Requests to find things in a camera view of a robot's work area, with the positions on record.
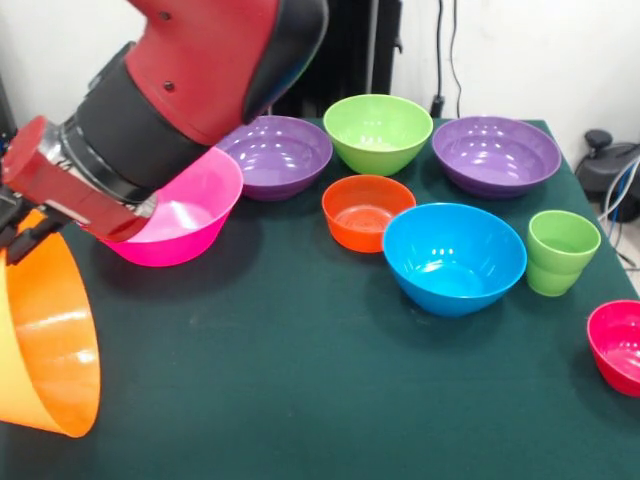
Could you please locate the green plastic cup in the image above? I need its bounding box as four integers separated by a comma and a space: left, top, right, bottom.
525, 210, 602, 298

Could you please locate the green plastic bowl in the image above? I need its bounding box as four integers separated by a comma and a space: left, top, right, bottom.
322, 93, 434, 177

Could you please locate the dark green tablecloth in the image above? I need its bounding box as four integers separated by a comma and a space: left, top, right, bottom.
0, 117, 640, 480

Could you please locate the purple plastic bowl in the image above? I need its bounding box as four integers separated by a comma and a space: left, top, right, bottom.
431, 115, 563, 199
215, 115, 334, 202

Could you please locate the large pink plastic bowl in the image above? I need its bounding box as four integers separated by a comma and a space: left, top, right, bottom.
99, 146, 245, 268

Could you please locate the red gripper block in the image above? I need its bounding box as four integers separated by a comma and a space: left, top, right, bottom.
0, 116, 152, 267

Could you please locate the blue plastic bowl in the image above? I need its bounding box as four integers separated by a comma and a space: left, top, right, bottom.
382, 202, 528, 318

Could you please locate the black pedestal column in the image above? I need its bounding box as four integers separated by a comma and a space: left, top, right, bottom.
272, 0, 404, 119

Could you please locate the floor cable bundle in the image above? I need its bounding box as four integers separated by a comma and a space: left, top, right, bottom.
597, 159, 640, 271

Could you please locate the large orange plastic bowl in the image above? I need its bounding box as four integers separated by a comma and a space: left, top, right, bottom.
0, 209, 102, 439

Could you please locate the small orange-red plastic bowl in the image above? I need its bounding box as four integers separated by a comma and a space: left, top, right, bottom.
321, 174, 417, 254

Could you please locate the black hanging cable with plug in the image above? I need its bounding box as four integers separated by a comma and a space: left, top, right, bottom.
429, 0, 464, 120

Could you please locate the small red-pink plastic bowl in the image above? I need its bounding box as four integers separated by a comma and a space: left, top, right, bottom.
586, 299, 640, 399

